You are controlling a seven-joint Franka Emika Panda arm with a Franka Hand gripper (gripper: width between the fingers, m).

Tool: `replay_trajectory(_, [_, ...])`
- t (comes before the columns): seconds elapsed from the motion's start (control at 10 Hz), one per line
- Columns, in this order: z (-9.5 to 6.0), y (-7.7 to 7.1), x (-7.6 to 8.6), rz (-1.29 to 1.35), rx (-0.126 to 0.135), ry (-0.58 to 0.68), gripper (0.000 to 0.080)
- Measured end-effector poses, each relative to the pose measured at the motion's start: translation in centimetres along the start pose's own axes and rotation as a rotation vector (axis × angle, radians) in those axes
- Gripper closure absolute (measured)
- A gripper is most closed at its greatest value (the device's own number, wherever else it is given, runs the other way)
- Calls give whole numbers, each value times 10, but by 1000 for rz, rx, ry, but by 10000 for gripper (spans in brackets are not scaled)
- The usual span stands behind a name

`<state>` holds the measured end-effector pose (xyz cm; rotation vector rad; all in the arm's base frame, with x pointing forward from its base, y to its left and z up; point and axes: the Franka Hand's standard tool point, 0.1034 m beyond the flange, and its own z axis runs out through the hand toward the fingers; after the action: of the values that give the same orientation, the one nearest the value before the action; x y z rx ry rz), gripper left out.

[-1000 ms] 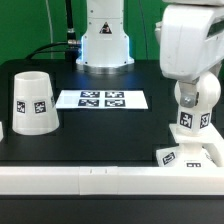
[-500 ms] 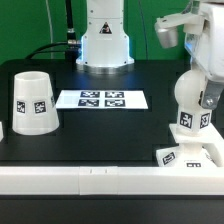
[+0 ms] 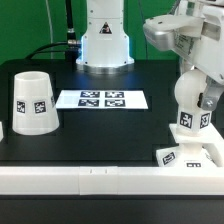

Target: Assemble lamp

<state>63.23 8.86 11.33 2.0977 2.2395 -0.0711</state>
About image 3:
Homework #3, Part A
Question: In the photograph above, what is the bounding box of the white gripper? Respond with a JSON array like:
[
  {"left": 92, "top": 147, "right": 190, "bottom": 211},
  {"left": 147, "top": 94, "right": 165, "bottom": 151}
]
[{"left": 143, "top": 0, "right": 224, "bottom": 111}]

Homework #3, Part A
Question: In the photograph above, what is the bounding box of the white lamp bulb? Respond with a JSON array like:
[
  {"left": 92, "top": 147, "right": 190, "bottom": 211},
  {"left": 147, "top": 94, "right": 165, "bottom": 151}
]
[{"left": 174, "top": 69, "right": 211, "bottom": 136}]

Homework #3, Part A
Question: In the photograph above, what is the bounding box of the white lamp base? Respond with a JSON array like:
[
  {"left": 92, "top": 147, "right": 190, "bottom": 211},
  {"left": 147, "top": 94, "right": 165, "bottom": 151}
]
[{"left": 156, "top": 124, "right": 220, "bottom": 168}]

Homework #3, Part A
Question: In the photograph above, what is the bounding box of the white lamp shade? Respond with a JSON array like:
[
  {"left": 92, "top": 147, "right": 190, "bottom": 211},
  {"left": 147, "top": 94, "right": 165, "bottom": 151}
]
[{"left": 12, "top": 71, "right": 59, "bottom": 135}]

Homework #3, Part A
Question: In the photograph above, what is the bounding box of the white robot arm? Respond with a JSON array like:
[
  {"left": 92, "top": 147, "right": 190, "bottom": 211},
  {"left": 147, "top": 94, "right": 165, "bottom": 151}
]
[{"left": 76, "top": 0, "right": 224, "bottom": 111}]

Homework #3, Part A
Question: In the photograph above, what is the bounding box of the white right fence bar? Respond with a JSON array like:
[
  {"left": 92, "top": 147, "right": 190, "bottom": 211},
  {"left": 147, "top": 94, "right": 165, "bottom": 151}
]
[{"left": 203, "top": 124, "right": 224, "bottom": 167}]

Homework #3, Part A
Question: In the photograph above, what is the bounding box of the white fence bar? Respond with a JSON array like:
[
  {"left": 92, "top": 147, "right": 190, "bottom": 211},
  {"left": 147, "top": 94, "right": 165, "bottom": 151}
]
[
  {"left": 0, "top": 167, "right": 224, "bottom": 195},
  {"left": 203, "top": 124, "right": 224, "bottom": 167},
  {"left": 0, "top": 121, "right": 4, "bottom": 142}
]

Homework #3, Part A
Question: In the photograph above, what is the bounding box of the white marker sheet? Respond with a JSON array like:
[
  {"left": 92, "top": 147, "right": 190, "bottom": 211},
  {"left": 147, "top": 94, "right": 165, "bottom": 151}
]
[{"left": 56, "top": 90, "right": 148, "bottom": 109}]

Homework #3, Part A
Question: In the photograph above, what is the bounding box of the white left fence bar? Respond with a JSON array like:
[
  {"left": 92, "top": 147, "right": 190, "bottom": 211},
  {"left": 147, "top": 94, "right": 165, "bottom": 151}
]
[{"left": 0, "top": 121, "right": 4, "bottom": 142}]

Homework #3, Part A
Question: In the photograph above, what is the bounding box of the white front fence bar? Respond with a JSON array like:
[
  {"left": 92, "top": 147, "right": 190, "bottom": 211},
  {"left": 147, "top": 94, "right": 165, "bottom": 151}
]
[{"left": 0, "top": 167, "right": 224, "bottom": 195}]

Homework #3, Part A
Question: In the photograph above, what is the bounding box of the black thick cable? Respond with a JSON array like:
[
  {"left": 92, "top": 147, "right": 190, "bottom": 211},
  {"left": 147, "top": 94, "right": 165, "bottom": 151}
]
[{"left": 64, "top": 0, "right": 76, "bottom": 44}]

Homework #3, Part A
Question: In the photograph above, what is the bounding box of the black table cable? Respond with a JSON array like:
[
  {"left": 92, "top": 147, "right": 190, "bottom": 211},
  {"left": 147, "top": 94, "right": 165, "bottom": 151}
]
[{"left": 25, "top": 39, "right": 82, "bottom": 61}]

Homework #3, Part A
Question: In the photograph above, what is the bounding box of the white thin cable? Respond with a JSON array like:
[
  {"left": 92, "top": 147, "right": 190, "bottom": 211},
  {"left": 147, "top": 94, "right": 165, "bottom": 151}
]
[{"left": 45, "top": 0, "right": 54, "bottom": 60}]

